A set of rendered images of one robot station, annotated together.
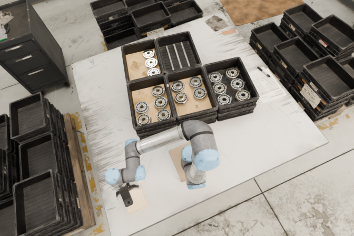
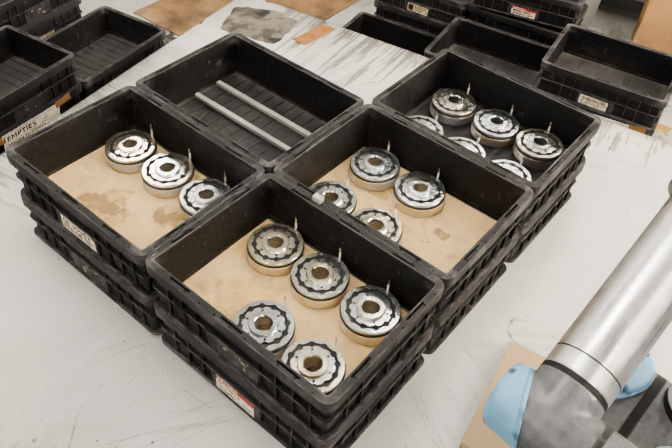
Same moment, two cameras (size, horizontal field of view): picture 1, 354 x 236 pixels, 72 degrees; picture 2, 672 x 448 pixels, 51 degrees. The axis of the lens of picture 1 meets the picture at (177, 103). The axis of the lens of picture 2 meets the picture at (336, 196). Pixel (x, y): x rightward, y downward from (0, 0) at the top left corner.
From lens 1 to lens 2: 0.99 m
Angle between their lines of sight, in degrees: 33
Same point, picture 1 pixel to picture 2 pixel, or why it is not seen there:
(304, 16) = not seen: outside the picture
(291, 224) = not seen: outside the picture
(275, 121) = (637, 191)
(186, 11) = (97, 50)
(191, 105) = (423, 239)
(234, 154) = not seen: hidden behind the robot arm
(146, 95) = (236, 281)
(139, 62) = (111, 189)
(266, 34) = not seen: hidden behind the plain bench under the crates
